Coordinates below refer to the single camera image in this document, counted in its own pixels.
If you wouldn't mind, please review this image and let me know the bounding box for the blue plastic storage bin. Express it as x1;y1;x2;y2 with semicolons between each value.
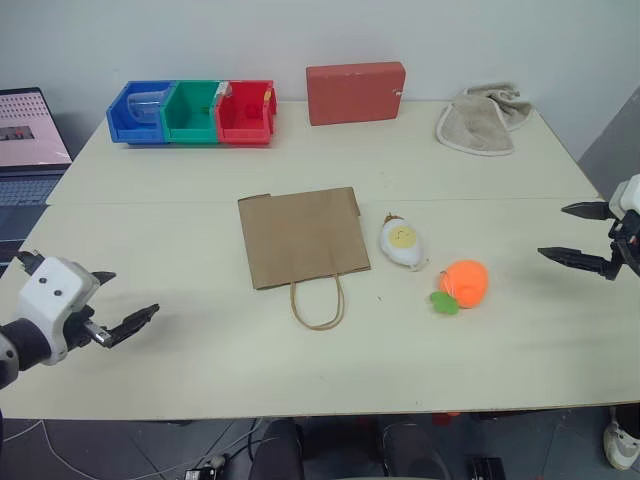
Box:
105;80;177;147

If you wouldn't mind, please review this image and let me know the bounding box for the red plastic storage bin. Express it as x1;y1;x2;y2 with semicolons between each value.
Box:
215;78;278;148

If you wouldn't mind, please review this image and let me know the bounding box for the orange carrot plush toy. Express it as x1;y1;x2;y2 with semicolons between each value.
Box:
429;258;490;317

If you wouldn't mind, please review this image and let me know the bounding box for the white shoe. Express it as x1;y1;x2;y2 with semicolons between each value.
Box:
601;403;640;472

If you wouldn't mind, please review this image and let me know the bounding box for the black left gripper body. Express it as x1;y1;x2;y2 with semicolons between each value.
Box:
63;303;114;352

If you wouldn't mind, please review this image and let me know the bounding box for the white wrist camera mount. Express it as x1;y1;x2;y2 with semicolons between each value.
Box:
609;174;640;220
14;256;100;367

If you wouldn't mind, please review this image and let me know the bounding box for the grey laptop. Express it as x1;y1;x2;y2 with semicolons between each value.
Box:
0;87;74;275

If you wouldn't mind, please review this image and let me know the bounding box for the red rectangular box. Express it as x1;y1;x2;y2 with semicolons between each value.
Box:
305;61;408;128

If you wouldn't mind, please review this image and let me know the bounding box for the black power adapter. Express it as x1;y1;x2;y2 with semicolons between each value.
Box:
183;453;227;480

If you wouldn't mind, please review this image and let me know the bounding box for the white egg plush toy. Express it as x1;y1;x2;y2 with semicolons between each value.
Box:
377;212;432;274

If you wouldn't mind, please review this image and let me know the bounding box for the white floor cable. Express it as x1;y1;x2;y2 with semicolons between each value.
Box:
0;418;106;474

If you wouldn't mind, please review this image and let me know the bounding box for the green plastic storage bin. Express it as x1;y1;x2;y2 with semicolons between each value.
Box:
160;79;227;145

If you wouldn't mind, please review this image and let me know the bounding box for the clear plastic cup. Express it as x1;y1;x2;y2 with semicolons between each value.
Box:
126;89;170;125

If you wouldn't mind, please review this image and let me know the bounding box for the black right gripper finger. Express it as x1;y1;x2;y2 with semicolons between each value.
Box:
560;200;615;222
537;245;622;284

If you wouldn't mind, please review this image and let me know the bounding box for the beige towel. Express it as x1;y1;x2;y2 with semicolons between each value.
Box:
435;81;534;158

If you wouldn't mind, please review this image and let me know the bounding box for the brown paper bag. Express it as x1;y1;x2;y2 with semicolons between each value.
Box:
237;186;373;332

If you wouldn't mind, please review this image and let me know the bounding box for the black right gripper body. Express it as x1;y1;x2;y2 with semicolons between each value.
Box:
606;209;640;276

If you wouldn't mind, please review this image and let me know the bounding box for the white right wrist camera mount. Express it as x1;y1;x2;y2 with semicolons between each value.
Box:
609;174;640;220

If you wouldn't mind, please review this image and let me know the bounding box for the dark rounded shape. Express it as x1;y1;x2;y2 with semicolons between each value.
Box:
248;418;307;480

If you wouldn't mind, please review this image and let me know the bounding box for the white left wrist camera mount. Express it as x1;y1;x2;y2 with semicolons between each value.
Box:
14;256;100;367

